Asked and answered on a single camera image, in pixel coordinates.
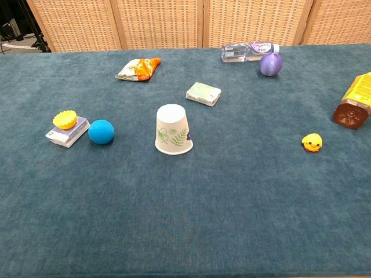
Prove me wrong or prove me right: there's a yellow rubber duck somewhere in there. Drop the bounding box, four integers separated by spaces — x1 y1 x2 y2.
301 133 323 153

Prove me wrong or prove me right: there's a green tissue pack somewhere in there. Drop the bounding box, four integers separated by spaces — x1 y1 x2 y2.
185 82 222 107

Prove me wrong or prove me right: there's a purple white tissue pack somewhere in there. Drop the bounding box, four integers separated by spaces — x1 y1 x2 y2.
45 116 91 149

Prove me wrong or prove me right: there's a yellow scalloped cup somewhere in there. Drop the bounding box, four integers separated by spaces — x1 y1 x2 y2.
52 111 79 130

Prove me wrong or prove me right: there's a white floral paper cup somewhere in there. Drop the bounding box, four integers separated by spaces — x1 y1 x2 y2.
155 104 194 156

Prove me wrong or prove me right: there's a teal table cloth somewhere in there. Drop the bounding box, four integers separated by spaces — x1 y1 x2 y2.
0 43 371 278

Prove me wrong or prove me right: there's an orange white snack bag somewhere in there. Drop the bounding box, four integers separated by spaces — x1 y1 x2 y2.
115 57 162 82

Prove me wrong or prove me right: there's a blue foam ball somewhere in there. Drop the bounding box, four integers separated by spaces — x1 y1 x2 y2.
88 119 115 145

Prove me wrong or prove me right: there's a clear plastic water bottle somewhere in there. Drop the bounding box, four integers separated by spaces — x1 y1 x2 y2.
221 41 281 63

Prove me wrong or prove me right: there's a purple ribbed ball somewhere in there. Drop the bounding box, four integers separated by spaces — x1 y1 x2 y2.
259 52 283 77

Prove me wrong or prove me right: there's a wicker folding screen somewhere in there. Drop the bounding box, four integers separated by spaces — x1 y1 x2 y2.
26 0 371 53

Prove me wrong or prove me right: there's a yellow label tea bottle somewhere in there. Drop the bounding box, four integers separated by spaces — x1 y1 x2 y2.
332 72 371 130

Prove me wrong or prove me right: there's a black tripod stand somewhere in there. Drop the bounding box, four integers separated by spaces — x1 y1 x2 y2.
17 0 52 53

